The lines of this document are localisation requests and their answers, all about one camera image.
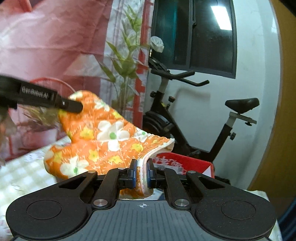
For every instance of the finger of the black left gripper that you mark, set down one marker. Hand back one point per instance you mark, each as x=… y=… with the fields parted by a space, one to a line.
x=15 y=91

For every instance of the white plastic bag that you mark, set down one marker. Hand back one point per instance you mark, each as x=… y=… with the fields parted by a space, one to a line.
x=157 y=44

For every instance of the dark window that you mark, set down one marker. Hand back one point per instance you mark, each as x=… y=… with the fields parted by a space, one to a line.
x=197 y=35

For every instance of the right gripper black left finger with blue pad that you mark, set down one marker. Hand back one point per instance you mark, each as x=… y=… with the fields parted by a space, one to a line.
x=114 y=181

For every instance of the checkered floral tablecloth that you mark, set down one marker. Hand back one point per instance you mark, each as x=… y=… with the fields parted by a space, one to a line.
x=22 y=176

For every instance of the pink printed backdrop curtain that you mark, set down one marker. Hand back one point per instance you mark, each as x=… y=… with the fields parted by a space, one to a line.
x=100 y=46

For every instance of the brown wooden door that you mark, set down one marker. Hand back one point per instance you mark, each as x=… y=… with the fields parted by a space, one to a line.
x=273 y=156

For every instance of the red strawberry cardboard box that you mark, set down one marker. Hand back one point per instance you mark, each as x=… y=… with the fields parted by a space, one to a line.
x=182 y=164

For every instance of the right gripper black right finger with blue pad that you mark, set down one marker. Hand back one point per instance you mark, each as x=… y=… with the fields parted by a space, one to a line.
x=169 y=181

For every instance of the orange floral oven mitt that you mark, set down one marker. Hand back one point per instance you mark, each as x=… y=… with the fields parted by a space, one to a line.
x=101 y=140

